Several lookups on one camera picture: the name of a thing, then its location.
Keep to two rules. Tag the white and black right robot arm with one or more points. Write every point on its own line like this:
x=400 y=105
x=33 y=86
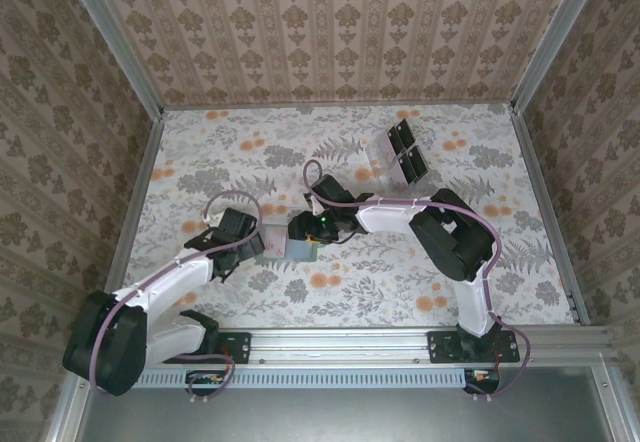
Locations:
x=385 y=217

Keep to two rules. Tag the aluminium frame post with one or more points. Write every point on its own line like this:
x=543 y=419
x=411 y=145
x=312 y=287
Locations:
x=67 y=412
x=116 y=42
x=550 y=37
x=607 y=402

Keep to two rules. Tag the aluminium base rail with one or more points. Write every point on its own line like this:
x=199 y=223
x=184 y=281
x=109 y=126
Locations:
x=340 y=344

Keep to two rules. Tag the black credit card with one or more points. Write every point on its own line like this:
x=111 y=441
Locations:
x=408 y=171
x=395 y=139
x=419 y=162
x=406 y=133

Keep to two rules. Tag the aluminium table edge rail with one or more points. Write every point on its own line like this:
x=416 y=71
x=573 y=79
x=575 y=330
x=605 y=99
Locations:
x=139 y=187
x=550 y=212

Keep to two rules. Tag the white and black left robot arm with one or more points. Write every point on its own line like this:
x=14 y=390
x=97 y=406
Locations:
x=170 y=287

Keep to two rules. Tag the green card holder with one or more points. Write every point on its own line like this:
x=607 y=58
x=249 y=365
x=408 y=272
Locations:
x=300 y=252

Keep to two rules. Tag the clear acrylic card stand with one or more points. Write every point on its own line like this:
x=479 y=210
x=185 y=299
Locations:
x=380 y=174

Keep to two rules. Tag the floral printed table cover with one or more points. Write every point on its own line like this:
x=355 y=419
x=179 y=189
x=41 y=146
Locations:
x=300 y=302

